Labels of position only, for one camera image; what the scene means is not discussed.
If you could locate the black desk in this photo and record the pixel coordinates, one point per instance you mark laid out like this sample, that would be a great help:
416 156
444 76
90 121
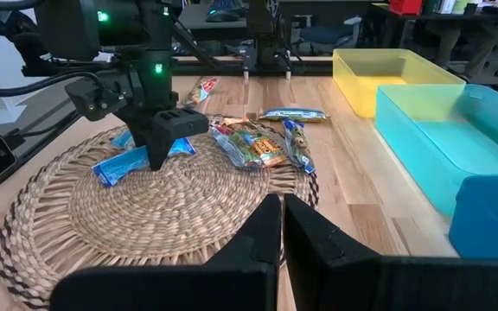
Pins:
448 16

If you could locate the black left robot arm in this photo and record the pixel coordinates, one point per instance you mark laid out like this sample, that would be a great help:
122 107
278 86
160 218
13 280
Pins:
80 26

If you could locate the white-tipped black post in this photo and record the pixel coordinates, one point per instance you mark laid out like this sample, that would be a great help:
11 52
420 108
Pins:
245 74
288 74

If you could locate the black aluminium frame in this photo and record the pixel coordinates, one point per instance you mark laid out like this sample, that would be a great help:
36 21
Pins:
214 65

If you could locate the green orange granola bar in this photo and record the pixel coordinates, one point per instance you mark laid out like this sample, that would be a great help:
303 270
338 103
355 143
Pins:
262 147

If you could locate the blue office chair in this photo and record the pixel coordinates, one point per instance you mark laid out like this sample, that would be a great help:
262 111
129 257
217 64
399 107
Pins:
331 34

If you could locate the light green cup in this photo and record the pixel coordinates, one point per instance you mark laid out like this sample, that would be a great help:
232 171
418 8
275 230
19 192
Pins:
461 5

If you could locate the blue brown granola bar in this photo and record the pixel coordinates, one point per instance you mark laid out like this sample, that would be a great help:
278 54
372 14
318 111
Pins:
298 147

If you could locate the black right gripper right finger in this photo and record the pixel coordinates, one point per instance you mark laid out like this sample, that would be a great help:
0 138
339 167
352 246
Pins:
340 281

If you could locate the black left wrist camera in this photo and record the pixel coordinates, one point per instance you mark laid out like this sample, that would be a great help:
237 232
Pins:
93 99

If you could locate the red box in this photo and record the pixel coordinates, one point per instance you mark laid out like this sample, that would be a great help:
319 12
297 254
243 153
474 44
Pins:
404 6

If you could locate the red grey granola bar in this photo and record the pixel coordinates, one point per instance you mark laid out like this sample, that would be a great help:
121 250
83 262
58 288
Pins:
227 144

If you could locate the blue plastic bin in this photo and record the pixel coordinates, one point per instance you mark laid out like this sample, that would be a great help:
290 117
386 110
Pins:
487 224

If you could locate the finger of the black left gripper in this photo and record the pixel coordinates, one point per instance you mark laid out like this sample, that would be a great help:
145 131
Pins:
175 125
142 140

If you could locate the yellow translucent plastic bin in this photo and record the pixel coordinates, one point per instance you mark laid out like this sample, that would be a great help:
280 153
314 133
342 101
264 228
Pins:
361 86

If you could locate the white container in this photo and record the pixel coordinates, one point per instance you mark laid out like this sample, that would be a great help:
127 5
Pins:
445 5

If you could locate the round woven straw placemat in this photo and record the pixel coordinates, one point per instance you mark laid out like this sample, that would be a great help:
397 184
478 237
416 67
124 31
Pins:
167 207

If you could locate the red white granola bar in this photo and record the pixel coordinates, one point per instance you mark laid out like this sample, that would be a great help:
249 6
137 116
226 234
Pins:
201 90

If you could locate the blue white granola bar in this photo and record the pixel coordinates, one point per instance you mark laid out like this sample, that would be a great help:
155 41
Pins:
121 140
119 166

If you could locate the person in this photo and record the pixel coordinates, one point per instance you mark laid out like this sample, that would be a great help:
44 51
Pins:
448 39

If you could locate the teal translucent plastic bin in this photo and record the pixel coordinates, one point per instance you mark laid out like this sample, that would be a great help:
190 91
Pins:
448 151

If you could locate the blue yellow-striped granola bar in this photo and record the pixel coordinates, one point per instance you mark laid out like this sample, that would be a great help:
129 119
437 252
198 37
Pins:
292 114

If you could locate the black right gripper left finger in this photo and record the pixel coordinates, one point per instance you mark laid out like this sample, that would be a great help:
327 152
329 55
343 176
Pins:
240 285

